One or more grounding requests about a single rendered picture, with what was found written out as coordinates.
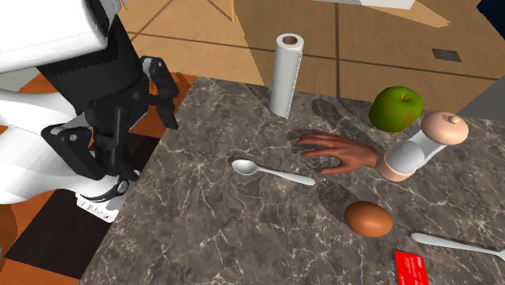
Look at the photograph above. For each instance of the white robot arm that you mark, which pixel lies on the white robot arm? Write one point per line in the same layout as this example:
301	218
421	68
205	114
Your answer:
35	31

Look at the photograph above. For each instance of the brown egg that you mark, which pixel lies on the brown egg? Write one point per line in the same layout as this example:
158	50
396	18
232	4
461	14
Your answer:
368	219

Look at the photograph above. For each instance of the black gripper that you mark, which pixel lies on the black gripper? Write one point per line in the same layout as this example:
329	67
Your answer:
98	79

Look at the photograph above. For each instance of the white paper towel roll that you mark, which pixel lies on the white paper towel roll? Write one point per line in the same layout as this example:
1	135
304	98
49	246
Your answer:
285	75

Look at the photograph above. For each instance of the red card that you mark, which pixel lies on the red card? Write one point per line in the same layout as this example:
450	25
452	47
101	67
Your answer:
411	270

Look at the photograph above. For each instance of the white and beige pepper mill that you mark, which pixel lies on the white and beige pepper mill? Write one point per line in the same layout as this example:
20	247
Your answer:
410	154

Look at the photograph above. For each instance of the green apple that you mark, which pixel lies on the green apple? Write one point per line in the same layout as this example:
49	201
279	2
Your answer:
395	109

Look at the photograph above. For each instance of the brown hand figure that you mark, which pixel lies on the brown hand figure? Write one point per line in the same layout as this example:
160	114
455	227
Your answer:
349	153

